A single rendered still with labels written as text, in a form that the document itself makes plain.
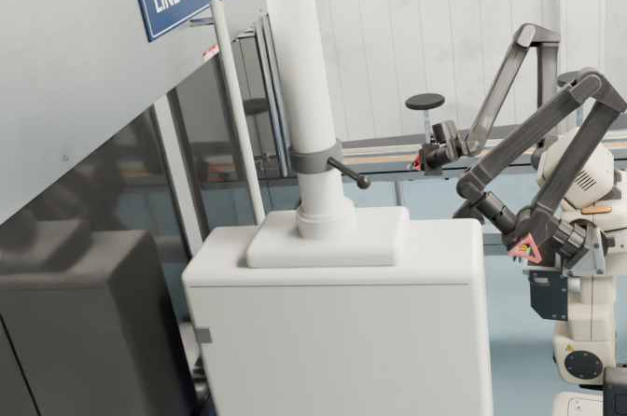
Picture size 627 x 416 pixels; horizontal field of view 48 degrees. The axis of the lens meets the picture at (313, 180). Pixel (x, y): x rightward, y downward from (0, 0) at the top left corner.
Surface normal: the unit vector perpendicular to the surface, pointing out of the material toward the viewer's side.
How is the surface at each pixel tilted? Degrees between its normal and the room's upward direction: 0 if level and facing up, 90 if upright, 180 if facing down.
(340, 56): 90
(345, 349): 90
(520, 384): 0
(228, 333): 90
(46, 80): 90
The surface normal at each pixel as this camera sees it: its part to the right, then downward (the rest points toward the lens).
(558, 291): -0.37, 0.42
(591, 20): -0.11, 0.41
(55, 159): 0.97, -0.05
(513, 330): -0.15, -0.91
